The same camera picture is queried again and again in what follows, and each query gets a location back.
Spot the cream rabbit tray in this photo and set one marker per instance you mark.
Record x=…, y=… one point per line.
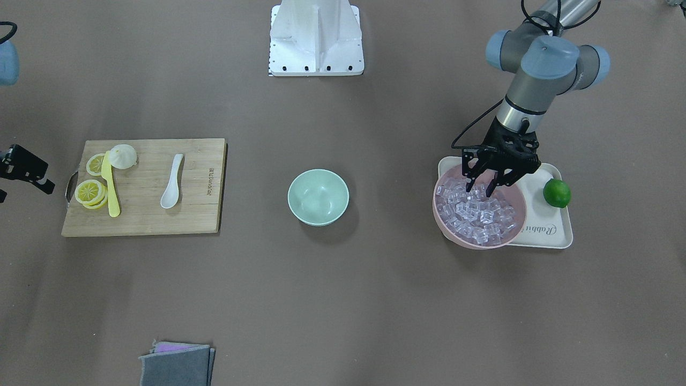
x=540, y=224

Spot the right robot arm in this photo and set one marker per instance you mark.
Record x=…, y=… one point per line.
x=10, y=66

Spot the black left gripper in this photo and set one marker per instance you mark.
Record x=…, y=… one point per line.
x=493, y=135

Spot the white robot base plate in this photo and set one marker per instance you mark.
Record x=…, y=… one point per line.
x=315, y=39

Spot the white ceramic spoon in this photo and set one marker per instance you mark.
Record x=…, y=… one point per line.
x=172, y=191

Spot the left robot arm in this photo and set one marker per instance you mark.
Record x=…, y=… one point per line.
x=545, y=65

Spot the upper lemon slices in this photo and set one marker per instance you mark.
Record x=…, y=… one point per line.
x=91, y=194

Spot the green lime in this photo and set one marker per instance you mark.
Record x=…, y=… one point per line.
x=557, y=193

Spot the bamboo cutting board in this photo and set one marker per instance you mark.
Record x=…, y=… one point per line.
x=139, y=190

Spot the clear ice cube pile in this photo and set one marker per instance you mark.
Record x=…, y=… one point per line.
x=472, y=217

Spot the grey folded cloth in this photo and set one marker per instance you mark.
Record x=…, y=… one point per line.
x=176, y=363

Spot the pink bowl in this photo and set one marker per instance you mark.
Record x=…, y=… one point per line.
x=471, y=218

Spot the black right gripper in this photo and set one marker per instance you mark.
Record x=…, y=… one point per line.
x=20, y=162

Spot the white steamed bun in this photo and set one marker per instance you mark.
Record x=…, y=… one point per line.
x=123, y=156

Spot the yellow plastic knife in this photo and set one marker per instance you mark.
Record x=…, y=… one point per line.
x=114, y=208

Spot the mint green bowl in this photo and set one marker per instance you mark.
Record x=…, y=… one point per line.
x=318, y=197

